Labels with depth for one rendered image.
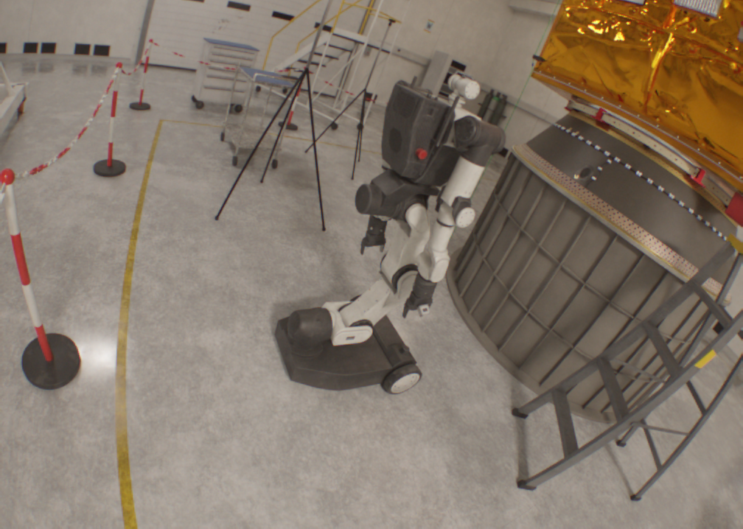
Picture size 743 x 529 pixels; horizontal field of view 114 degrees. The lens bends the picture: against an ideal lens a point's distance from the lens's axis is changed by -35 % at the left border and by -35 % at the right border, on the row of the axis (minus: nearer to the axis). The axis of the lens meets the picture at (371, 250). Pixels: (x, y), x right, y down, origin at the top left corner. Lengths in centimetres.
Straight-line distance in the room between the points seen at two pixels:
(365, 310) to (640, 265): 155
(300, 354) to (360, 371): 29
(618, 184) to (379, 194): 150
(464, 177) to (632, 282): 141
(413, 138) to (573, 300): 149
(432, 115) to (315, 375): 119
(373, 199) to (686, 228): 185
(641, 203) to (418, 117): 152
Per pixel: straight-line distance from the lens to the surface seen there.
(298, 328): 163
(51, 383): 180
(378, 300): 171
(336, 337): 169
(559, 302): 240
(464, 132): 117
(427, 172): 132
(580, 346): 249
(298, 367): 169
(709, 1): 284
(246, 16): 853
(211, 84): 546
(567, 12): 321
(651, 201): 236
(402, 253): 156
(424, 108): 122
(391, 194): 134
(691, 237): 247
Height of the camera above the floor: 146
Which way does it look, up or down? 29 degrees down
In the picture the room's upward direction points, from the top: 23 degrees clockwise
